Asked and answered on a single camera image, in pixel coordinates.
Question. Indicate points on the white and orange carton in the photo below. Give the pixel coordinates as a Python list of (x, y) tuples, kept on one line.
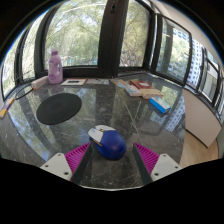
[(40, 82)]

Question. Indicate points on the white card with orange border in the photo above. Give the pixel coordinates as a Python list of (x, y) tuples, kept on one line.
[(74, 82)]

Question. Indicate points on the blue and white box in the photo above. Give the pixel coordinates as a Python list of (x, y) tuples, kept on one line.
[(160, 105)]

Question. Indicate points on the purple detergent bottle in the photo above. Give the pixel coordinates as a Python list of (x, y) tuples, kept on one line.
[(55, 70)]

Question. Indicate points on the teal and orange booklet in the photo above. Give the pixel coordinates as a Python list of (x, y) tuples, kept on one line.
[(120, 83)]

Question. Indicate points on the blue and white computer mouse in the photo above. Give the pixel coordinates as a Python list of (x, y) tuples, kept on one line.
[(111, 145)]

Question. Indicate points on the tan box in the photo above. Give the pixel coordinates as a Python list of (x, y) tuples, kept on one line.
[(152, 93)]

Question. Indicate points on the round black mouse pad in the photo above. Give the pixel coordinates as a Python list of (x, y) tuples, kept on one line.
[(59, 108)]

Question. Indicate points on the white box with blue stripe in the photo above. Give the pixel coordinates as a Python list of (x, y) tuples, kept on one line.
[(133, 90)]

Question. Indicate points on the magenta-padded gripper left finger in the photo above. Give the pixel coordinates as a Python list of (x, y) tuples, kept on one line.
[(76, 159)]

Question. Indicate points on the colourful printed leaflet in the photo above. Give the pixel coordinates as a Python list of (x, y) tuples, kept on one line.
[(97, 81)]

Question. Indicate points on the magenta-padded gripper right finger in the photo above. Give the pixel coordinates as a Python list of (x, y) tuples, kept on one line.
[(149, 160)]

